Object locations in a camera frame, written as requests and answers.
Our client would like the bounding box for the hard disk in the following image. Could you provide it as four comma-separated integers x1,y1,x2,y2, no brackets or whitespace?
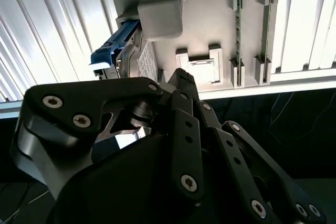
90,18,161,84

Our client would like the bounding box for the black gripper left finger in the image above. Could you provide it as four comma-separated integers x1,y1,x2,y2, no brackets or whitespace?
10,68,205,202

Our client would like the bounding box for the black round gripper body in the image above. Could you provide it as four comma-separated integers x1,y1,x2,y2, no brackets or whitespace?
48,133,253,224

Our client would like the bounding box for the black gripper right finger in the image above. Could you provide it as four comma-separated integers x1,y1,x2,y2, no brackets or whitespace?
185,73,328,224

